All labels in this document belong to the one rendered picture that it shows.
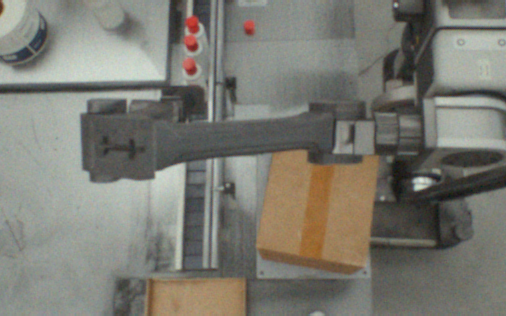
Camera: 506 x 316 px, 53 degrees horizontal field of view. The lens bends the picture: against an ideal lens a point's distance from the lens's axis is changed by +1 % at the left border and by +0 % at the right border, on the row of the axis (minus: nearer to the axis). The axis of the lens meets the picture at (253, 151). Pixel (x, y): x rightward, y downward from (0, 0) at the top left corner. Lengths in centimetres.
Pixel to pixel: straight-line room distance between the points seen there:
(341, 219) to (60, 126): 91
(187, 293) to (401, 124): 83
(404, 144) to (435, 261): 155
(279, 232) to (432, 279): 128
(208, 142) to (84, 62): 102
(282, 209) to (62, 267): 69
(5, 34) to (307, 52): 87
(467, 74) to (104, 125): 53
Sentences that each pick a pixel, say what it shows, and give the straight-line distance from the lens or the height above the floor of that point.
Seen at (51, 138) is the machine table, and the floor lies 83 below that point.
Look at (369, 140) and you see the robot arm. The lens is 81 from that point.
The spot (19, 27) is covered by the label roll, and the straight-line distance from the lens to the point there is 161.
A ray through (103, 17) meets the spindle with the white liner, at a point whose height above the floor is 98.
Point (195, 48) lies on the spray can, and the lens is 136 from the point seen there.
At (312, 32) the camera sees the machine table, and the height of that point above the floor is 83.
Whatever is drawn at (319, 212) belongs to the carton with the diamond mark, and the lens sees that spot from 113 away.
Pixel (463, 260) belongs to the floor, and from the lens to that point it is 236.
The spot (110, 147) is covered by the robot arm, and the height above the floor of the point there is 164.
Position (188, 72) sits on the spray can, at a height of 107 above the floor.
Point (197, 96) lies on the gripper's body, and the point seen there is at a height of 114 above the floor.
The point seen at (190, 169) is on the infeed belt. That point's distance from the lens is 142.
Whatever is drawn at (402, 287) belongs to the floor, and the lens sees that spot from 229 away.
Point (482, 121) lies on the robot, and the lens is 83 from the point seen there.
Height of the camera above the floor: 223
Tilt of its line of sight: 72 degrees down
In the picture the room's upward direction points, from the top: 12 degrees counter-clockwise
